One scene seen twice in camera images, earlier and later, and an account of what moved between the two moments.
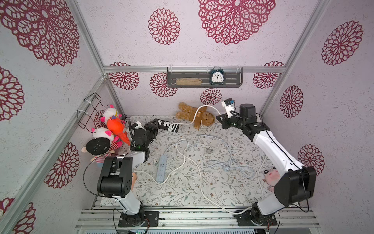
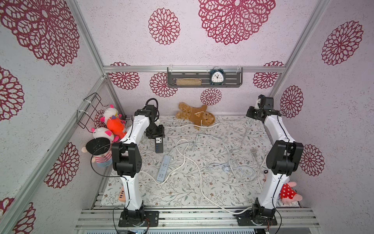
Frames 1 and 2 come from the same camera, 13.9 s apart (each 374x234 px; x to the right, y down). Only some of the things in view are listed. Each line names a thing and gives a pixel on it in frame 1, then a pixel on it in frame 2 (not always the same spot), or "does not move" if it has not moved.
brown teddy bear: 202,117 does not move
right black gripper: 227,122 to 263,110
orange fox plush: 117,126 does not move
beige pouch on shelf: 189,82 does not move
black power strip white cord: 174,126 to 159,142
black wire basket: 86,115 does not move
